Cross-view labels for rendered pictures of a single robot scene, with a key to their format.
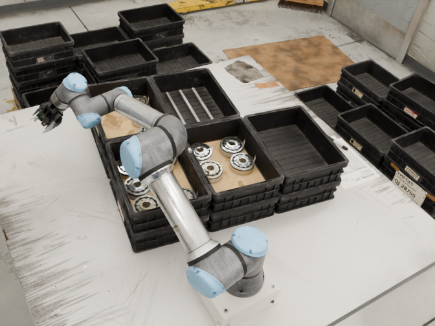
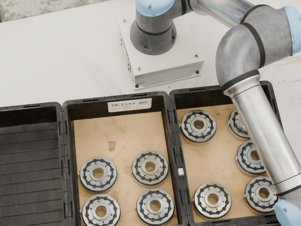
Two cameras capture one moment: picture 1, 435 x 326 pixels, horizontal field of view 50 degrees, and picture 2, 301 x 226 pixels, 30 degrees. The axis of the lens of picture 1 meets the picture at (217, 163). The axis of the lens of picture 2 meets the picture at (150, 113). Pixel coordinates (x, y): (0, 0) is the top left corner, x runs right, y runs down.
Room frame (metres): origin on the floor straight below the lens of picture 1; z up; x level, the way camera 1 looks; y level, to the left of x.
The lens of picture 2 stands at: (1.87, 0.19, 2.32)
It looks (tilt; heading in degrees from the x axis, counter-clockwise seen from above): 64 degrees down; 198
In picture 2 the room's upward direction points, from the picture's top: 3 degrees clockwise
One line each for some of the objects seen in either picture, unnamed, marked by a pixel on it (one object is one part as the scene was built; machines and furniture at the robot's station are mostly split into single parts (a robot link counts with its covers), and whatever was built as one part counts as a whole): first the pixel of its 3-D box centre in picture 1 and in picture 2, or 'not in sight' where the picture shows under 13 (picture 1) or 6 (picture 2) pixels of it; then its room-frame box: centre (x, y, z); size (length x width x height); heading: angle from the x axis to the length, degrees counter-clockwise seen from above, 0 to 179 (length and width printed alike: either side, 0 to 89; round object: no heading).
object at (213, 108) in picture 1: (192, 106); not in sight; (1.75, 0.15, 0.87); 0.40 x 0.30 x 0.11; 28
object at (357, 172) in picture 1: (341, 160); not in sight; (1.69, -0.58, 0.70); 0.33 x 0.23 x 0.01; 36
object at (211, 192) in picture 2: not in sight; (212, 199); (1.38, 0.22, 0.86); 0.05 x 0.05 x 0.01
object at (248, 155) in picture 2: (137, 184); (255, 155); (1.22, 0.29, 0.86); 0.05 x 0.05 x 0.01
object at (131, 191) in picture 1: (137, 185); (255, 156); (1.22, 0.29, 0.86); 0.10 x 0.10 x 0.01
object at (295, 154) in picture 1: (291, 149); (12, 181); (1.53, -0.31, 0.87); 0.40 x 0.30 x 0.11; 28
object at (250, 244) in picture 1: (246, 250); (157, 2); (0.90, -0.13, 0.97); 0.13 x 0.12 x 0.14; 136
